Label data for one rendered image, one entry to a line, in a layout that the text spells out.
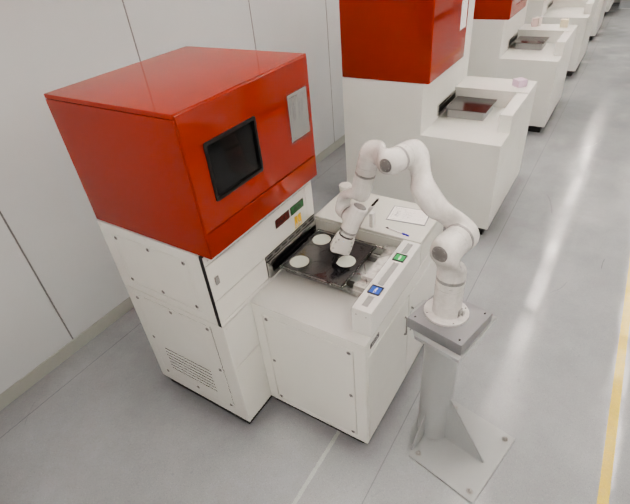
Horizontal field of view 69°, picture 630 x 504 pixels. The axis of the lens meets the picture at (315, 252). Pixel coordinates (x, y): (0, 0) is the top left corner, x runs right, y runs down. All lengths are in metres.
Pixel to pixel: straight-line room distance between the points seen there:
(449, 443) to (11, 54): 3.07
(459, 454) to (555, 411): 0.62
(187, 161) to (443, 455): 1.91
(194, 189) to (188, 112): 0.27
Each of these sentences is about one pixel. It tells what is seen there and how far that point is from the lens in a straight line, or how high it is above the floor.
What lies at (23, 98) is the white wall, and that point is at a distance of 3.07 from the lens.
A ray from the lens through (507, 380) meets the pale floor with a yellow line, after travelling 3.02.
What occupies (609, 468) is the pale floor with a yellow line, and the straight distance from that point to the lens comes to 2.86.
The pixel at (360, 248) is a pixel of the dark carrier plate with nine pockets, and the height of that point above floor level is 0.90.
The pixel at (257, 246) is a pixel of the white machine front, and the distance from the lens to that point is 2.17.
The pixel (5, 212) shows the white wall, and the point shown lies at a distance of 3.10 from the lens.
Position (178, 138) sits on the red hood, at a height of 1.74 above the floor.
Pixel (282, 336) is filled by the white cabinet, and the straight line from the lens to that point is 2.27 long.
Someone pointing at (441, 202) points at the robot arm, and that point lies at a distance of 1.80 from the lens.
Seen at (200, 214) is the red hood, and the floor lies 1.44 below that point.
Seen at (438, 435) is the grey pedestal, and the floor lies 0.05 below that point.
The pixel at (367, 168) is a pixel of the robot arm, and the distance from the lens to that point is 1.93.
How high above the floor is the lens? 2.29
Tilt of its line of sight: 36 degrees down
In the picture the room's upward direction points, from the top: 6 degrees counter-clockwise
